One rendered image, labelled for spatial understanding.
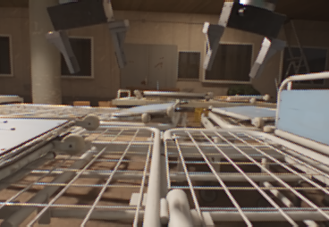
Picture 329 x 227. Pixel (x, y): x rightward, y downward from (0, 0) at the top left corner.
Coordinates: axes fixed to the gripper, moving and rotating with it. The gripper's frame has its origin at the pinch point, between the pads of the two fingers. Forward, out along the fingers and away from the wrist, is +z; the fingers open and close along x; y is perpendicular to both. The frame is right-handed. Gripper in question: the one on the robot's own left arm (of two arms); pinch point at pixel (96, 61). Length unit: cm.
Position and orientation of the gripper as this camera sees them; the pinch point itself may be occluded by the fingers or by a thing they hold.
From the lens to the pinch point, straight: 51.3
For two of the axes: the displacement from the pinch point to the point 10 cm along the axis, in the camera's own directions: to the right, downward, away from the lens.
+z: 1.4, 8.6, 4.8
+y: 1.1, -5.0, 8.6
